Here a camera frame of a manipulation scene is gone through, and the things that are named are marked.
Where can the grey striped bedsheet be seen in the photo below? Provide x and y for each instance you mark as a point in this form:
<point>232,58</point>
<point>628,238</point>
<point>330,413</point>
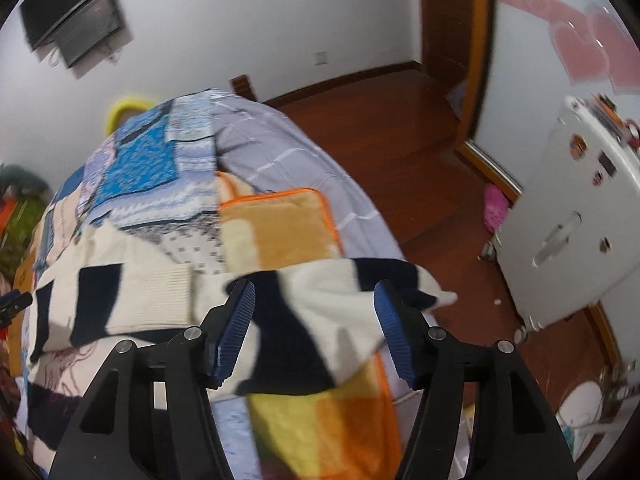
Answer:
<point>300,160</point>

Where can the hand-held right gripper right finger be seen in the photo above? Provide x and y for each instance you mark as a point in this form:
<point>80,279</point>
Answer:
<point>395,330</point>

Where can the grey plush toy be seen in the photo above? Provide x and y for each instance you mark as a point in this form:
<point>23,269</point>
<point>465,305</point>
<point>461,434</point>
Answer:
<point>22,177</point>

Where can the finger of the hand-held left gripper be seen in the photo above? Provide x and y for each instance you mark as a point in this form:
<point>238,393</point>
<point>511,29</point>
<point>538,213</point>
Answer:
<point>14,304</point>

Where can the brown wooden door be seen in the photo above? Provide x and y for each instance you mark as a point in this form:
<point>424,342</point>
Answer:
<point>450,30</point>

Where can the pink wall sticker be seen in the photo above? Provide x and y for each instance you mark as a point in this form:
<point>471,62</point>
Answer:
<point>580,45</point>

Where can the black wall television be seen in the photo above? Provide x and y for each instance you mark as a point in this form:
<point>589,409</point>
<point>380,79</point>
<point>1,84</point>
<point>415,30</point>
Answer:
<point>75,15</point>

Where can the pink slipper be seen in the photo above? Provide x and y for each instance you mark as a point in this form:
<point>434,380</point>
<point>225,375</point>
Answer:
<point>495,210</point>

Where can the green patterned bag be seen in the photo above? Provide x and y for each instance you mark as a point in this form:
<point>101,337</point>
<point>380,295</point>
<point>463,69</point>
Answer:
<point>22,240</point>

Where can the blue patchwork blanket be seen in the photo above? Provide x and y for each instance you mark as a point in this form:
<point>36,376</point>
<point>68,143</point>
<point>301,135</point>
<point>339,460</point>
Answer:
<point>140,170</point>

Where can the yellow foam tube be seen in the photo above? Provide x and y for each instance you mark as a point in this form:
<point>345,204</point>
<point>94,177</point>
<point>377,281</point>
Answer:
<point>122,107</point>

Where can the white and black striped sweater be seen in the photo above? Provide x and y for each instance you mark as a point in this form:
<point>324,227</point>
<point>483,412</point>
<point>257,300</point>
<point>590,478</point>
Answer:
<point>320,295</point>

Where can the white refrigerator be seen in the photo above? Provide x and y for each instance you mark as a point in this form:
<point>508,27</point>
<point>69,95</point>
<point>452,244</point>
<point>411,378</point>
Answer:
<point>565,220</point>

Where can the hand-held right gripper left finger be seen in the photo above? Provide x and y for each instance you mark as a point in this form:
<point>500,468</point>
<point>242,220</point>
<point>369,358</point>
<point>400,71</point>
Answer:
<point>235,330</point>

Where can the brown wooden post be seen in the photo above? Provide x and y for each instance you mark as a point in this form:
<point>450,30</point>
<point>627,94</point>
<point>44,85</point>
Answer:
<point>244,87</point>

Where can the white wall socket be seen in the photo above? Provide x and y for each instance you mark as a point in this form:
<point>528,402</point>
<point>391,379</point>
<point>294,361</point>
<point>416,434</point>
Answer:
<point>320,58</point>

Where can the orange and yellow fleece blanket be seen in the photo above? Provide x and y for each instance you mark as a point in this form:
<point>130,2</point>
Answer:
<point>280,225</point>

